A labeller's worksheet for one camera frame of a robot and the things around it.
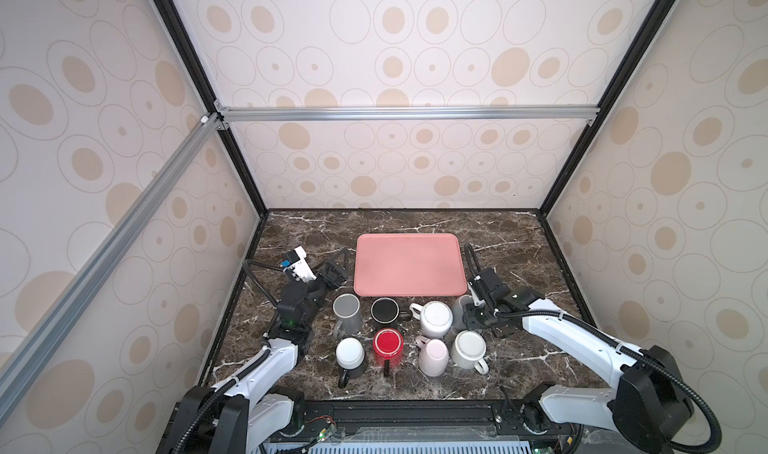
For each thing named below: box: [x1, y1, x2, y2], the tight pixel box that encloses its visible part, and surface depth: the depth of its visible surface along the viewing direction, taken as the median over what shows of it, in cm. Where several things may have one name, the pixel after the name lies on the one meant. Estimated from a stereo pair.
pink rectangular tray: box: [353, 233, 467, 297], surface depth 108 cm
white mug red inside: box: [451, 330, 489, 375], surface depth 80 cm
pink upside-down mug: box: [415, 335, 450, 378], surface depth 78 cm
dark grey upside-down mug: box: [332, 293, 362, 338], surface depth 83 cm
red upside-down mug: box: [372, 328, 405, 377], surface depth 80 cm
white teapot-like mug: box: [410, 300, 454, 339], surface depth 85 cm
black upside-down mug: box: [370, 296, 413, 329], surface depth 85 cm
